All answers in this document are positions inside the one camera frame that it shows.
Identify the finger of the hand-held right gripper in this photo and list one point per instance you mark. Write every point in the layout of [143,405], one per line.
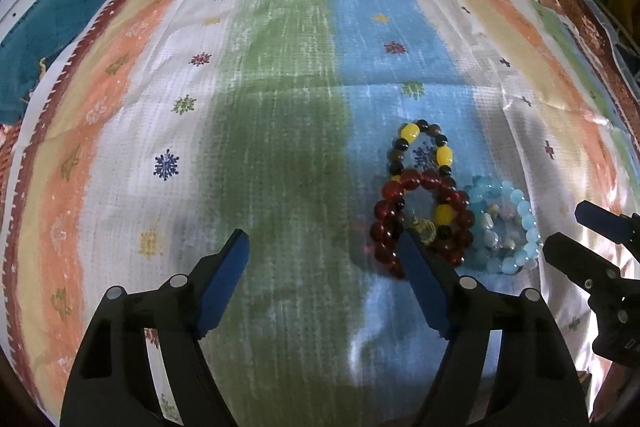
[602,223]
[570,257]

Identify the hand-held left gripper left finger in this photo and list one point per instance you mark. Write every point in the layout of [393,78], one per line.
[225,282]

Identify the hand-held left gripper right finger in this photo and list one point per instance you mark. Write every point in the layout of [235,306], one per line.
[425,287]

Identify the striped colourful cloth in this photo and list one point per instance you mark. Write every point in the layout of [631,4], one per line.
[280,107]

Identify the teal pillow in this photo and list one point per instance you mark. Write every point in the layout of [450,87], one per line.
[70,7]

